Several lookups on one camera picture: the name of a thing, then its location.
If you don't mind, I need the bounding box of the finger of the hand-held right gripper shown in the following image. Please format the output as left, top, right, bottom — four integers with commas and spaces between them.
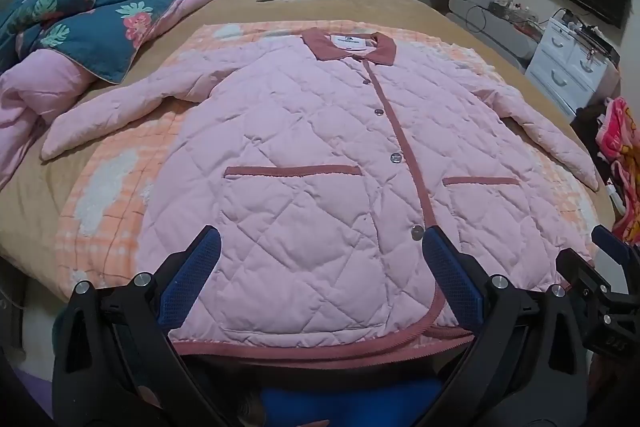
555, 247, 640, 308
591, 224, 640, 262

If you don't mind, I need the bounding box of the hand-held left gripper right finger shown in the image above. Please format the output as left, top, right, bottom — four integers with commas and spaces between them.
421, 225, 593, 427

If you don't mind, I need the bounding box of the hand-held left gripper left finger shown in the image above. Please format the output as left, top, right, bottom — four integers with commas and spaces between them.
52, 224, 231, 427

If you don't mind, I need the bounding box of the pink quilted jacket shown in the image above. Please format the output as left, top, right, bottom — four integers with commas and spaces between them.
40, 27, 601, 358

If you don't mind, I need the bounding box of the orange checked blanket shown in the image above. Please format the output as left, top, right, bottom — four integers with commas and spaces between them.
55, 21, 608, 303

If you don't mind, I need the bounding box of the pink yellow printed cloth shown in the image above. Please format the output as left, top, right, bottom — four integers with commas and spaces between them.
595, 97, 640, 248

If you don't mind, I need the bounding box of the dark cloth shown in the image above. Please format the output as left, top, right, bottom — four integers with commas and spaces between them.
570, 104, 608, 158

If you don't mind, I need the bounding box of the blue cloth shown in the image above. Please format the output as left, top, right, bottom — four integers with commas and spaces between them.
220, 372, 481, 427

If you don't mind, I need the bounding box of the white drawer cabinet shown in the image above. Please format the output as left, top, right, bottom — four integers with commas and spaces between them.
525, 9, 621, 118

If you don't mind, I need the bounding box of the grey dressing table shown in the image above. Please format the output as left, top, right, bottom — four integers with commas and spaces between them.
424, 0, 543, 72

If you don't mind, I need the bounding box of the blue floral quilt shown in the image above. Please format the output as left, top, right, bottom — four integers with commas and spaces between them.
0, 0, 228, 192

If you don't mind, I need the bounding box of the bed with tan sheet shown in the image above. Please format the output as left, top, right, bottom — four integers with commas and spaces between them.
0, 0, 621, 348

